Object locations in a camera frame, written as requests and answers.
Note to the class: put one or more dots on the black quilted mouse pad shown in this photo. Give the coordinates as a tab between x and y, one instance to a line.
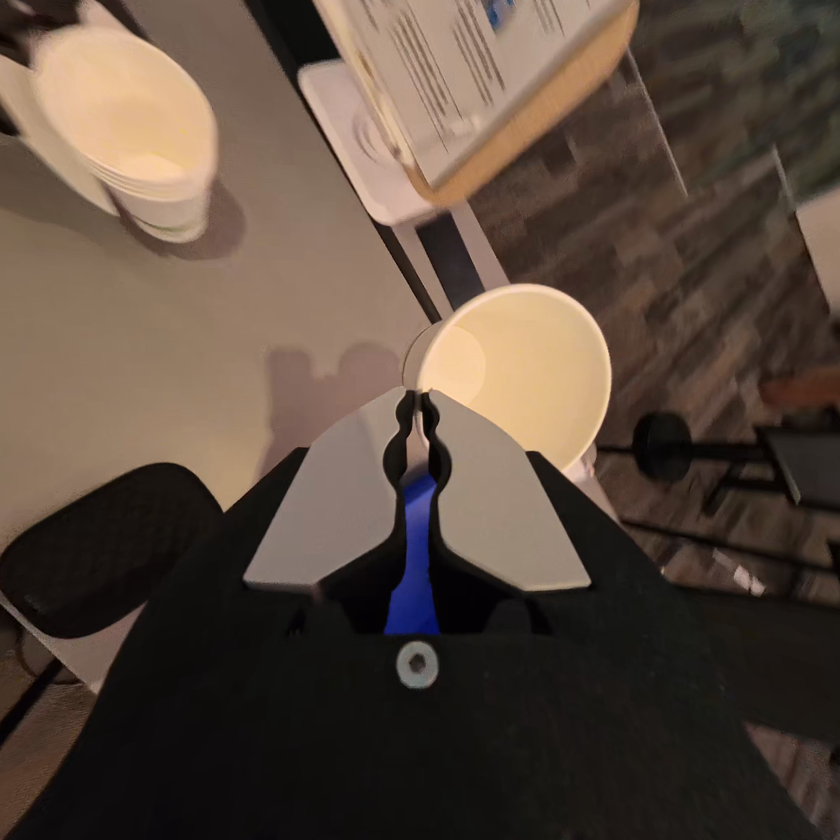
98	544

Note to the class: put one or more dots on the black chair base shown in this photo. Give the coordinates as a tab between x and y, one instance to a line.
663	446

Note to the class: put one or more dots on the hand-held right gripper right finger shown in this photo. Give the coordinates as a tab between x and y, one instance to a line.
505	518

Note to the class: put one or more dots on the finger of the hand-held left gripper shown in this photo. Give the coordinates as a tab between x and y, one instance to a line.
79	10
19	92

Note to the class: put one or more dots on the blue plastic bin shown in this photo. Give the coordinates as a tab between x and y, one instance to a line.
413	577

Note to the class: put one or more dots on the printed document sheet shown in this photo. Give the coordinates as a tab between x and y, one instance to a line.
459	59

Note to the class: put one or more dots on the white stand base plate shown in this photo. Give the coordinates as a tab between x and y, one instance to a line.
334	131

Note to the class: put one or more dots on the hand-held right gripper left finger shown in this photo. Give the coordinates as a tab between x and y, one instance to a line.
328	512

